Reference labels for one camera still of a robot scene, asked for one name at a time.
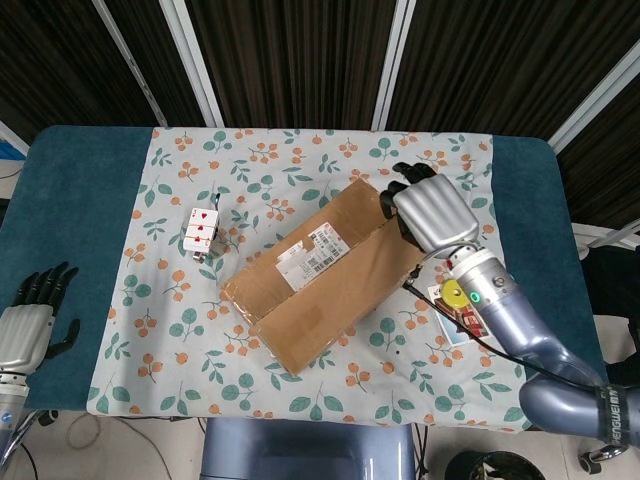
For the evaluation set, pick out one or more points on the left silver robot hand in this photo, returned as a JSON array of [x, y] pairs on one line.
[[25, 330]]

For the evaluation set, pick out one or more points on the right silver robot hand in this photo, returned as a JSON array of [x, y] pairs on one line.
[[435, 210]]

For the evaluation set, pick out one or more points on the brown cardboard box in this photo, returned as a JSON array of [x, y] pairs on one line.
[[310, 310]]

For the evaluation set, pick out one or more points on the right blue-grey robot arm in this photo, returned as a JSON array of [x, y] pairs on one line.
[[510, 320]]

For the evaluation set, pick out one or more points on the picture postcard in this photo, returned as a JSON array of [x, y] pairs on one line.
[[452, 332]]

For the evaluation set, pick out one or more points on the white floral tablecloth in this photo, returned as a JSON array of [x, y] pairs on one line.
[[150, 350]]

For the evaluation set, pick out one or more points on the teal table cover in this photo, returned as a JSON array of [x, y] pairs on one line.
[[75, 200]]

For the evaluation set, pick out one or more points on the black chair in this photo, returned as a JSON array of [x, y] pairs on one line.
[[615, 300]]

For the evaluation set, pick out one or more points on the banded playing card deck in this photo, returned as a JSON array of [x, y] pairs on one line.
[[200, 230]]

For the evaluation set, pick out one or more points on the black round bin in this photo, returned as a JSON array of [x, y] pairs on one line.
[[487, 467]]

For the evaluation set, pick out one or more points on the blue-grey robot torso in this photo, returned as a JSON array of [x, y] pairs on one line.
[[300, 450]]

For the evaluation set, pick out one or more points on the white metal frame post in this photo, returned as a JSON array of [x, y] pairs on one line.
[[595, 105], [132, 65], [395, 60], [192, 60]]

